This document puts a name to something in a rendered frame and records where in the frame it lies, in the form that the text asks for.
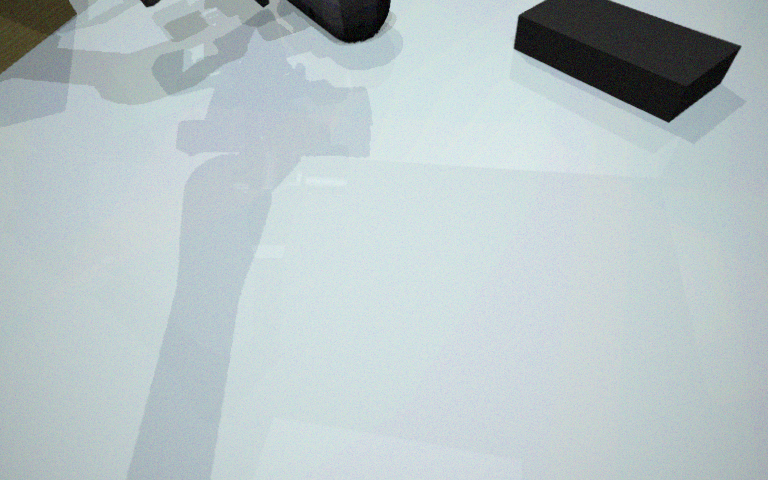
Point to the dark grey switch panel with green rocker switches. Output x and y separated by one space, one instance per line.
351 21

